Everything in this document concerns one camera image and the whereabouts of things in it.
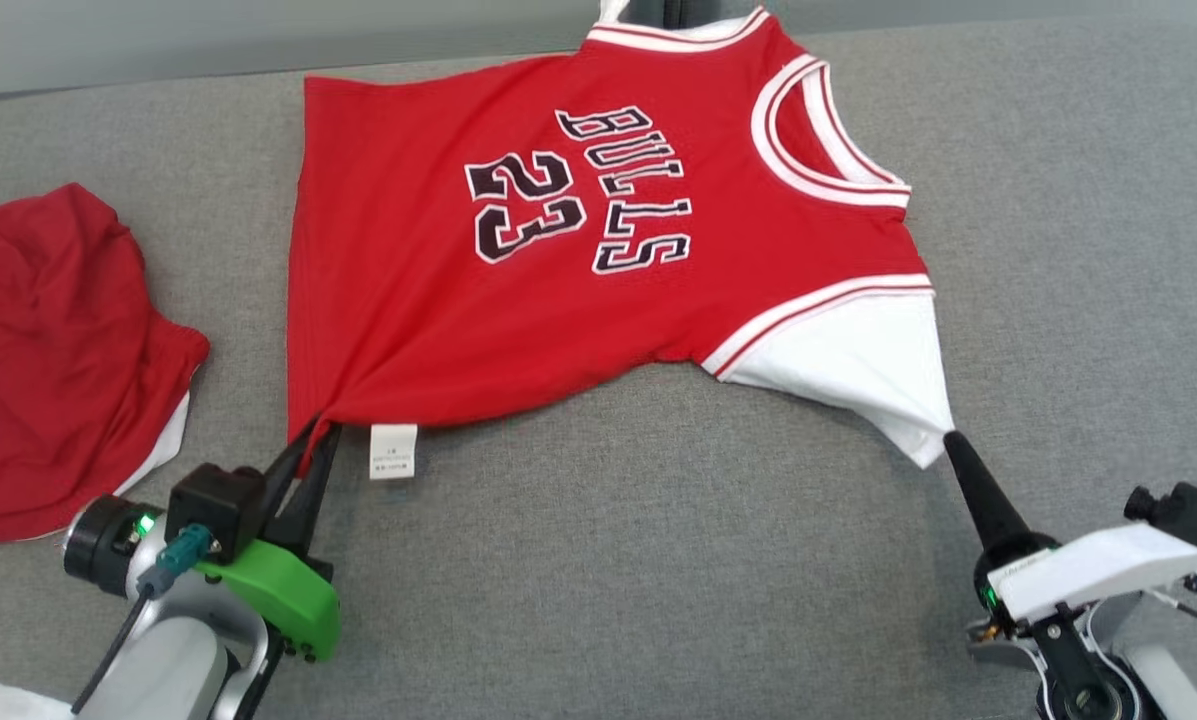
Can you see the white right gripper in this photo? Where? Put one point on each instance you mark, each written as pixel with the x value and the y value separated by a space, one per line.
pixel 1098 570

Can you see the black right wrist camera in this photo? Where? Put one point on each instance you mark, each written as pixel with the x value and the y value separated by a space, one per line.
pixel 1183 515

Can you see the red Bulls shorts white hem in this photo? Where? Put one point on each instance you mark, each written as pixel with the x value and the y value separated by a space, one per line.
pixel 58 350

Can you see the teal left camera connector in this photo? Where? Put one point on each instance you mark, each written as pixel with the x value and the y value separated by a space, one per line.
pixel 183 550

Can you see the red Bulls jersey white sleeves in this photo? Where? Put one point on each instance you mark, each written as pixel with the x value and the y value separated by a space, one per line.
pixel 658 320

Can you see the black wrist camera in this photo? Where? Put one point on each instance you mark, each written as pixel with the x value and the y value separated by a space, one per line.
pixel 213 500
pixel 1183 515

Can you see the grey metal partition post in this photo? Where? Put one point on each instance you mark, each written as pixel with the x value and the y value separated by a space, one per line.
pixel 673 8

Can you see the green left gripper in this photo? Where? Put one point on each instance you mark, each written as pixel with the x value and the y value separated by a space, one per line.
pixel 293 595

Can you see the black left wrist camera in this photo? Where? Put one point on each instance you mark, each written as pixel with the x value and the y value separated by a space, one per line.
pixel 213 500

